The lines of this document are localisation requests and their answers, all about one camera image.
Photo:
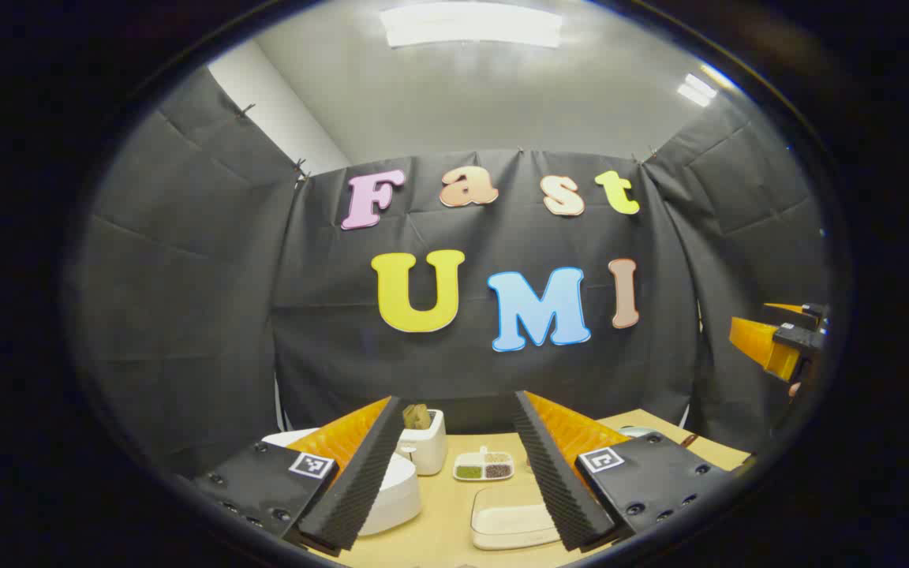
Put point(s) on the brown bread slice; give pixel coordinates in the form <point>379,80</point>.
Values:
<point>410,418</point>
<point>424,416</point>

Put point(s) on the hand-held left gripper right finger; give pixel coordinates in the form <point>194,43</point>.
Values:
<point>553,481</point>

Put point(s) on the large ceiling light panel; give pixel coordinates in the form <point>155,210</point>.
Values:
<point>470,24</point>

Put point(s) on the white rice cooker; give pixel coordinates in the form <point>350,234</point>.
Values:
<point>395,493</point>

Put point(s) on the small ceiling light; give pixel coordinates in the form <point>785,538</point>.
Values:
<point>697,88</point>

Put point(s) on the white divided grain dish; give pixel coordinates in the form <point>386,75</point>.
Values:
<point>484,467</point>

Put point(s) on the white toaster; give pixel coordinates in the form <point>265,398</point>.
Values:
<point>427,454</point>

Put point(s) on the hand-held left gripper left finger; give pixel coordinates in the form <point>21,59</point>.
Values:
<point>360,489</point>

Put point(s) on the light green plate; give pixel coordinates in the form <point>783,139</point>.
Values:
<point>640,431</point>

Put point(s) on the brown wooden spoon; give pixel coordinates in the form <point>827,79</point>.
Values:
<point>689,439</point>

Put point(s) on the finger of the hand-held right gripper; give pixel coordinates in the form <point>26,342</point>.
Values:
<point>794,309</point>
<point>754,339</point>

